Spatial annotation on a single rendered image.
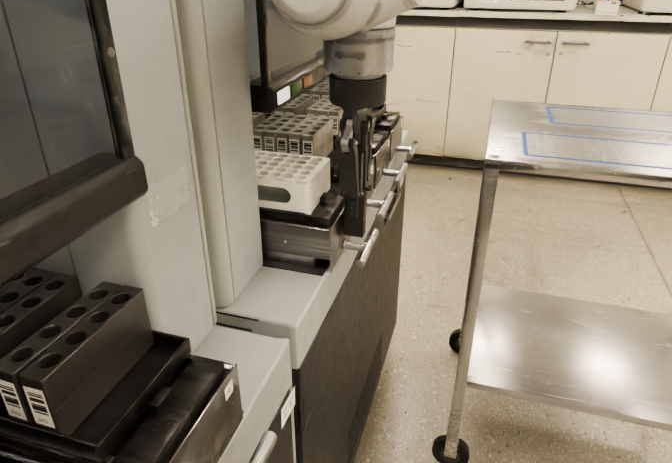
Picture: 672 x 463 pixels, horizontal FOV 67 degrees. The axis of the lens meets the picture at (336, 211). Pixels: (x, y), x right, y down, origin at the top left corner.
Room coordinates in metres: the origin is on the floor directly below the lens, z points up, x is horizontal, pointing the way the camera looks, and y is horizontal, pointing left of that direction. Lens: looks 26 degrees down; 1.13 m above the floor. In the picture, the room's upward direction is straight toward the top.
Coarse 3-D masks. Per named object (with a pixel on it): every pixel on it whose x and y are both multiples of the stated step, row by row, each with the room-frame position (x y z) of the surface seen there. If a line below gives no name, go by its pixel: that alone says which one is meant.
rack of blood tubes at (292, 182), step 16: (256, 160) 0.71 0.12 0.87; (272, 160) 0.71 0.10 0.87; (288, 160) 0.72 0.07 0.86; (304, 160) 0.71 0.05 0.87; (320, 160) 0.72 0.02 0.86; (272, 176) 0.66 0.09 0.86; (288, 176) 0.66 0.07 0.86; (304, 176) 0.65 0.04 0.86; (320, 176) 0.67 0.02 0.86; (272, 192) 0.72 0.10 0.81; (288, 192) 0.72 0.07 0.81; (304, 192) 0.63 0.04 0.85; (320, 192) 0.67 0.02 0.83; (272, 208) 0.65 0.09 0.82; (288, 208) 0.64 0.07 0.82; (304, 208) 0.63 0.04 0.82
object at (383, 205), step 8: (336, 176) 0.77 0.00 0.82; (336, 184) 0.76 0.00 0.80; (368, 184) 0.84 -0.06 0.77; (368, 192) 0.84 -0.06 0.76; (392, 192) 0.85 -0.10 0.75; (368, 200) 0.81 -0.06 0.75; (376, 200) 0.81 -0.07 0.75; (384, 200) 0.81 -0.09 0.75; (384, 208) 0.78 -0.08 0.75; (376, 216) 0.76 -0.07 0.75
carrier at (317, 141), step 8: (320, 120) 0.87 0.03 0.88; (328, 120) 0.88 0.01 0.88; (312, 128) 0.83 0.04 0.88; (320, 128) 0.83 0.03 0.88; (328, 128) 0.86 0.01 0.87; (304, 136) 0.79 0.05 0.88; (312, 136) 0.78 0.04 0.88; (320, 136) 0.82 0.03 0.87; (328, 136) 0.86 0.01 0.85; (304, 144) 0.79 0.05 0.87; (312, 144) 0.78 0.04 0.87; (320, 144) 0.82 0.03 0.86; (328, 144) 0.86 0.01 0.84; (304, 152) 0.79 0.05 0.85; (312, 152) 0.78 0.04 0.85; (320, 152) 0.82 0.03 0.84; (328, 152) 0.86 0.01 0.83
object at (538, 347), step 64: (512, 128) 1.02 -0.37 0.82; (576, 128) 1.02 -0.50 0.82; (640, 128) 1.02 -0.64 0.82; (512, 320) 1.07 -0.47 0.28; (576, 320) 1.07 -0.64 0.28; (640, 320) 1.07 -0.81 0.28; (512, 384) 0.84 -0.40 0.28; (576, 384) 0.84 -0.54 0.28; (640, 384) 0.84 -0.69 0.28; (448, 448) 0.84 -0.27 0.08
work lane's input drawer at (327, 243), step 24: (336, 192) 0.70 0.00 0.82; (264, 216) 0.64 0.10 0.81; (288, 216) 0.63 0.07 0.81; (312, 216) 0.62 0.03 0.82; (336, 216) 0.65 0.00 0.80; (264, 240) 0.63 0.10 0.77; (288, 240) 0.62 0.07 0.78; (312, 240) 0.61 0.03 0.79; (336, 240) 0.63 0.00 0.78; (360, 264) 0.61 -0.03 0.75
